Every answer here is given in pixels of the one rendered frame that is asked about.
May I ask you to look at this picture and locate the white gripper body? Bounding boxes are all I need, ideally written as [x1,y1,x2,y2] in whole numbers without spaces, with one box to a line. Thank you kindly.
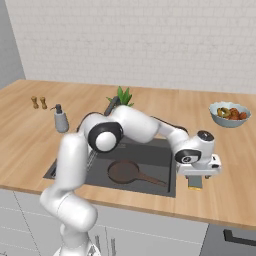
[176,163,222,178]

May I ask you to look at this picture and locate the grey and yellow sponge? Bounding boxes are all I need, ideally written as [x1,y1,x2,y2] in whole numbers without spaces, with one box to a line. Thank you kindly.
[187,175,204,192]

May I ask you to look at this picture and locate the dark grey sink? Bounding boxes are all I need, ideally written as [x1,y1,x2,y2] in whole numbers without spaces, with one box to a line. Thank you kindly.
[42,111,189,199]

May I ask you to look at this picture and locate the white panel under sink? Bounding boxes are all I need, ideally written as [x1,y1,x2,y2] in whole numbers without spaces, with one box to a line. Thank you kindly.
[94,203,210,242]

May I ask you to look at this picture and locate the brown frying pan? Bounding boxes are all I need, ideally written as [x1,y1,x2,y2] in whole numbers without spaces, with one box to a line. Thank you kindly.
[106,159,168,187]

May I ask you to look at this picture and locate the pale blue fruit bowl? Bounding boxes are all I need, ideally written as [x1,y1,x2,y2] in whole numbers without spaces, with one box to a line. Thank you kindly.
[208,101,253,129]

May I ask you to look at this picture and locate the yellow green fruit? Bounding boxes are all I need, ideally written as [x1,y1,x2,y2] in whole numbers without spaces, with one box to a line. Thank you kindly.
[216,106,232,119]

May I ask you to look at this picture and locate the grey dishwasher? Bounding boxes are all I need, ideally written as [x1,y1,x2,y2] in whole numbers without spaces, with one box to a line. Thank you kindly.
[199,223,256,256]

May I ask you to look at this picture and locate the white cupboard door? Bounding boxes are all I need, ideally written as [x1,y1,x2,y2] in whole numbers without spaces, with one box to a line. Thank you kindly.
[87,225,108,256]
[105,226,206,256]

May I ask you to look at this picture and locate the green potted plant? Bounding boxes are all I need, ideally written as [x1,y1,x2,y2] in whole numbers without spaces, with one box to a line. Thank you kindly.
[106,85,135,108]

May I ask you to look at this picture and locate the dark grey tap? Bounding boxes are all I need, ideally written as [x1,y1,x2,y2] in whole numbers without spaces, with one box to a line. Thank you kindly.
[103,95,121,117]

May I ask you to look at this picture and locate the grey soap dispenser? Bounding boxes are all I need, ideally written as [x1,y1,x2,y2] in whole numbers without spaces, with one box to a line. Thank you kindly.
[49,103,70,134]

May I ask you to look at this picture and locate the brown wooden shaker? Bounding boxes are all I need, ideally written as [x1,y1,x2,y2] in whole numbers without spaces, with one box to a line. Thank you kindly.
[30,95,40,110]
[39,96,49,111]

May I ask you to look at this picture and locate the white drawer front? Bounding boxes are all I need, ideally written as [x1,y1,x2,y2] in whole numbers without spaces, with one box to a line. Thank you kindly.
[19,208,62,236]
[13,190,48,215]
[25,227,65,256]

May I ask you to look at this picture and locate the black dishwasher handle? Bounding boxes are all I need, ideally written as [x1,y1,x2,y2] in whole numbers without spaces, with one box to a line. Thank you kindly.
[223,228,256,248]

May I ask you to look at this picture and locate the grey cupboard handle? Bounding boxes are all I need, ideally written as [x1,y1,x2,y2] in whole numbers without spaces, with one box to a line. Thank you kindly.
[94,234,102,252]
[109,236,117,256]

